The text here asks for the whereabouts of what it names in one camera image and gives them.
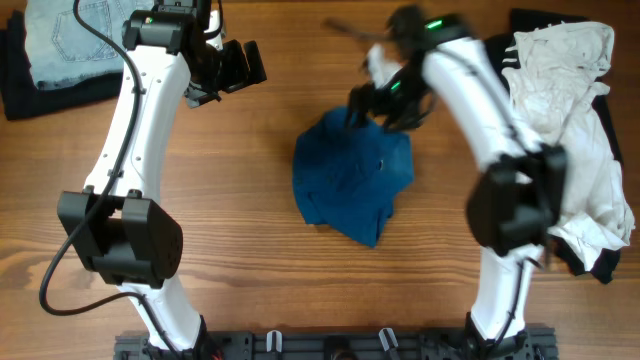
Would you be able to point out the black garment under white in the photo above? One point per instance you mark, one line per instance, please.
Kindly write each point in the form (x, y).
(523, 20)

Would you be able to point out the white crumpled garment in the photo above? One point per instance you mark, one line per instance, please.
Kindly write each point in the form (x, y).
(553, 75)

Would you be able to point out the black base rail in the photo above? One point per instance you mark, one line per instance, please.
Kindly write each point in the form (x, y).
(340, 345)

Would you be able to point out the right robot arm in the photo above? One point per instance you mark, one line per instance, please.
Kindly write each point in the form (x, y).
(518, 194)

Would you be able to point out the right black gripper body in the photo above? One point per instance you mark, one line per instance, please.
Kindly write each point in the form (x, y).
(394, 103)

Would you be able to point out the black folded garment left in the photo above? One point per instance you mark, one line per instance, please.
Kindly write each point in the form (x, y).
(21, 98)

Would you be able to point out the light blue denim jeans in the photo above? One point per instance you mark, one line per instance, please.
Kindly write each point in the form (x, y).
(61, 52)

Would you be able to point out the dark blue polo shirt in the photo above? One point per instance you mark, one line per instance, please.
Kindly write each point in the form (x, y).
(349, 178)

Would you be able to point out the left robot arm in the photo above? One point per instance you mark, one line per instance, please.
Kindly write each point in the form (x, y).
(176, 52)

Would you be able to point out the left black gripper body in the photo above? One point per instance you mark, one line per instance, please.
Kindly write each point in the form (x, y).
(228, 72)

